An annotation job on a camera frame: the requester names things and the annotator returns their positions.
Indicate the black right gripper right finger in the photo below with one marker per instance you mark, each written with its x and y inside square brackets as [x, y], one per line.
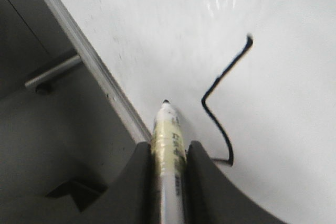
[212, 198]

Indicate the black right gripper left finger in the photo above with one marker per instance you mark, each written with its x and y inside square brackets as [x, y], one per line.
[125, 200]

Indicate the white taped whiteboard marker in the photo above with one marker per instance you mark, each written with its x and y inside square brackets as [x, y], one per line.
[169, 160]

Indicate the grey cabinet under whiteboard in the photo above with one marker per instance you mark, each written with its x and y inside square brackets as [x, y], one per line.
[68, 128]

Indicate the white whiteboard with aluminium frame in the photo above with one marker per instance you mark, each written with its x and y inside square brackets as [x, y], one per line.
[277, 104]

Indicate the grey metal bar handle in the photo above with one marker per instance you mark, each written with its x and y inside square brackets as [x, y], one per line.
[40, 81]

